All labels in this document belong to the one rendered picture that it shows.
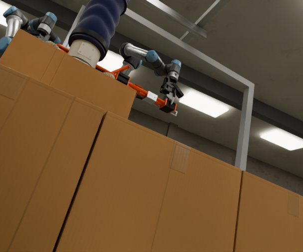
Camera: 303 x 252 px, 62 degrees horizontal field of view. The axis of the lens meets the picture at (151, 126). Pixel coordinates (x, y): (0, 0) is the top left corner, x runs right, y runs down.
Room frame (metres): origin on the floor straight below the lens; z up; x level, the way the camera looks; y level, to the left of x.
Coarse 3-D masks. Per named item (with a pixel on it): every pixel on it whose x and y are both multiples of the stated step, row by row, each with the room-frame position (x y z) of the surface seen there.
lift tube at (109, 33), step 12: (96, 0) 1.12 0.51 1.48; (108, 0) 1.11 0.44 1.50; (120, 0) 1.16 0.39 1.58; (84, 12) 1.13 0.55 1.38; (96, 12) 1.12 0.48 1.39; (108, 12) 1.13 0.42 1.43; (120, 12) 1.23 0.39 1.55; (84, 24) 1.11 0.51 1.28; (96, 24) 1.11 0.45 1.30; (108, 24) 1.15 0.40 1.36; (72, 36) 1.14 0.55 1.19; (84, 36) 1.11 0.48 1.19; (108, 36) 1.18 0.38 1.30
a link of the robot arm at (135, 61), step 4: (128, 56) 1.65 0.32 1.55; (132, 56) 1.66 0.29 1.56; (124, 60) 1.70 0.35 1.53; (128, 60) 1.68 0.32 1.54; (132, 60) 1.68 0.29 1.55; (136, 60) 1.70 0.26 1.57; (140, 60) 1.72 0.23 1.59; (124, 64) 1.71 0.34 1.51; (128, 64) 1.70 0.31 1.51; (132, 64) 1.70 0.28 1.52; (136, 64) 1.72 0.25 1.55; (140, 64) 1.74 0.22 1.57; (128, 68) 1.72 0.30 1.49; (132, 68) 1.73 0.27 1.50; (136, 68) 1.77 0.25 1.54; (124, 72) 1.72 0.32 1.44; (128, 72) 1.74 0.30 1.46
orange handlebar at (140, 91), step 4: (60, 44) 1.13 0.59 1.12; (60, 48) 1.14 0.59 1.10; (64, 48) 1.14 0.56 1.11; (96, 64) 1.22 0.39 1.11; (100, 68) 1.23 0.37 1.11; (104, 68) 1.24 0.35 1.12; (108, 72) 1.25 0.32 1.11; (112, 72) 1.26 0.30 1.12; (128, 84) 1.31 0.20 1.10; (132, 84) 1.31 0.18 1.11; (136, 84) 1.32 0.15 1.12; (136, 88) 1.33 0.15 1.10; (140, 88) 1.34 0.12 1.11; (136, 92) 1.37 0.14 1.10; (140, 92) 1.38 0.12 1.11; (144, 92) 1.35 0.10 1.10; (156, 100) 1.43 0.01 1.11; (160, 100) 1.40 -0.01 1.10; (160, 104) 1.45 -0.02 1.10
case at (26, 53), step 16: (16, 32) 0.91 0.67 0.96; (16, 48) 0.92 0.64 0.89; (32, 48) 0.94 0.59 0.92; (48, 48) 0.96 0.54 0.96; (16, 64) 0.93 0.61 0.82; (32, 64) 0.95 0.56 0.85; (48, 64) 0.97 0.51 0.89; (64, 64) 1.00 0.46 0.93; (80, 64) 1.02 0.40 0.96; (48, 80) 0.99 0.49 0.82; (64, 80) 1.01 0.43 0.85; (80, 80) 1.04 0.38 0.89; (96, 80) 1.06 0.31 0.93; (112, 80) 1.09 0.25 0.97; (80, 96) 1.05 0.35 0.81; (96, 96) 1.08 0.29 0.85; (112, 96) 1.10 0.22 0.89; (128, 96) 1.14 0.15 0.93; (112, 112) 1.12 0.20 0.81; (128, 112) 1.15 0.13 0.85
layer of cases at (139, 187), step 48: (0, 96) 0.44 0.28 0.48; (48, 96) 0.46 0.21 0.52; (0, 144) 0.45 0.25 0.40; (48, 144) 0.47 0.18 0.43; (96, 144) 0.50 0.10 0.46; (144, 144) 0.54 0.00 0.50; (0, 192) 0.46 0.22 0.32; (48, 192) 0.49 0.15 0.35; (96, 192) 0.52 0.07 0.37; (144, 192) 0.55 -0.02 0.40; (192, 192) 0.59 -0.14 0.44; (240, 192) 0.65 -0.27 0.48; (288, 192) 0.71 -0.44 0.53; (0, 240) 0.47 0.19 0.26; (48, 240) 0.50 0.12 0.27; (96, 240) 0.53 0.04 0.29; (144, 240) 0.56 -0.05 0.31; (192, 240) 0.60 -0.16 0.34; (240, 240) 0.65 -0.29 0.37; (288, 240) 0.71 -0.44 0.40
